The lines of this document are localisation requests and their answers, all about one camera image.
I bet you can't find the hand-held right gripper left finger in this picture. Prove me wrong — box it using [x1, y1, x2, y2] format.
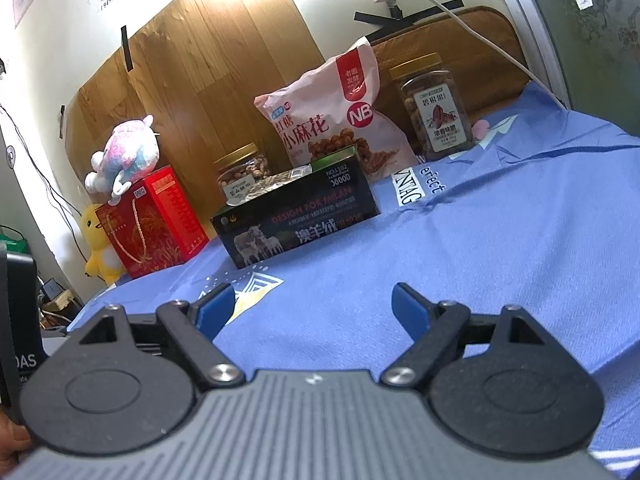
[66, 282, 247, 388]

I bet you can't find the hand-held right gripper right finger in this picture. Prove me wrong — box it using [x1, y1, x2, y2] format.
[379, 282, 549, 389]

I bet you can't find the dark cardboard box sheep print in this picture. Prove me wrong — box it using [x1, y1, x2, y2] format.
[209, 144, 382, 269]

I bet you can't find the clear nut packet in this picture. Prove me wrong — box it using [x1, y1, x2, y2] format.
[249, 167, 315, 200]

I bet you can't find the person's left hand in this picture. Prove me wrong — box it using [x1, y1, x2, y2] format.
[0, 406, 34, 464]

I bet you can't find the beige floor power strip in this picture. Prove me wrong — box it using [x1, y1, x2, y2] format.
[41, 280, 85, 317]

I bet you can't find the green bag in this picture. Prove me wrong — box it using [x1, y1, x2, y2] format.
[0, 224, 27, 257]

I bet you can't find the printed blue cloth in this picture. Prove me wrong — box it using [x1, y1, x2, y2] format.
[67, 81, 640, 480]

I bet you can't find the yellow duck plush toy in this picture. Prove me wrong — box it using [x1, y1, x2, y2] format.
[79, 202, 128, 287]

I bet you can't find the red gift box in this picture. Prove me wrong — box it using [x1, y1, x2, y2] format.
[94, 164, 210, 279]

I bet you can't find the gold-lid cashew jar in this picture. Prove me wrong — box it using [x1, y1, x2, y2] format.
[214, 142, 274, 207]

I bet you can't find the pink and blue plush toy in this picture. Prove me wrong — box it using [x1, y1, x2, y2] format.
[84, 114, 162, 206]

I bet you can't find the gold-lid pecan jar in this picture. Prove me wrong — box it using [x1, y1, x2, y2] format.
[389, 52, 477, 162]

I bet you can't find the pink snack bag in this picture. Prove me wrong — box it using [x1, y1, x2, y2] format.
[254, 36, 420, 179]

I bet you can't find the wooden board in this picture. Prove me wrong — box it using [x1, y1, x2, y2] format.
[64, 0, 326, 221]

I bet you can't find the black tape strip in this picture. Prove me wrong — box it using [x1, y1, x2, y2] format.
[354, 0, 467, 41]
[120, 25, 135, 72]

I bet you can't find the frosted glass door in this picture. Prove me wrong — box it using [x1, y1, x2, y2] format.
[482, 0, 640, 137]

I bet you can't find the black wall cable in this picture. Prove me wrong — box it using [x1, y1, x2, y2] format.
[0, 104, 83, 286]

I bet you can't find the white cable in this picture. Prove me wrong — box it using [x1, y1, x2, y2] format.
[397, 0, 572, 112]

